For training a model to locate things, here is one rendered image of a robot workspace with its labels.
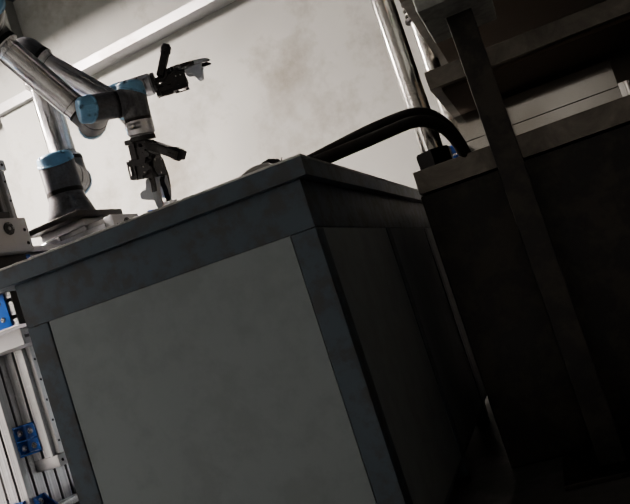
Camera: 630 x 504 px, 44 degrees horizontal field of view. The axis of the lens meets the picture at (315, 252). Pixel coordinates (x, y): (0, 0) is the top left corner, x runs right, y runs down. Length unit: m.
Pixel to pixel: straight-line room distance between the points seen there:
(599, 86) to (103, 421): 1.69
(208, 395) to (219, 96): 3.52
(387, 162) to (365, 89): 0.43
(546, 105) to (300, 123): 2.34
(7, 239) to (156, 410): 0.76
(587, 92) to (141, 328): 1.54
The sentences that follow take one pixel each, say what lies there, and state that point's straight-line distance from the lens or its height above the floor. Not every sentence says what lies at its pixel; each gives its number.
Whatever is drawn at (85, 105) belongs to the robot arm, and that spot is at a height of 1.24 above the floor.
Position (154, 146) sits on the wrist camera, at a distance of 2.25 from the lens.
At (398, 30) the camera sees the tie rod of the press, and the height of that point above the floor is 1.16.
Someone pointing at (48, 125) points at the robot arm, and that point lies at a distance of 2.84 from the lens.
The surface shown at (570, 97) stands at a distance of 2.51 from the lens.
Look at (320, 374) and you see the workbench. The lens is 1.41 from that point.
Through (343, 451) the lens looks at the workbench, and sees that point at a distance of 1.43.
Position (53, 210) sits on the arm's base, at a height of 1.08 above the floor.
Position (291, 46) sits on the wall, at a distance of 4.70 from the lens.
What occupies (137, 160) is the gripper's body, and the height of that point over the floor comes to 1.07.
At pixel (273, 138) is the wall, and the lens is 4.68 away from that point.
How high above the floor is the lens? 0.54
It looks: 4 degrees up
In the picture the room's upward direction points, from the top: 18 degrees counter-clockwise
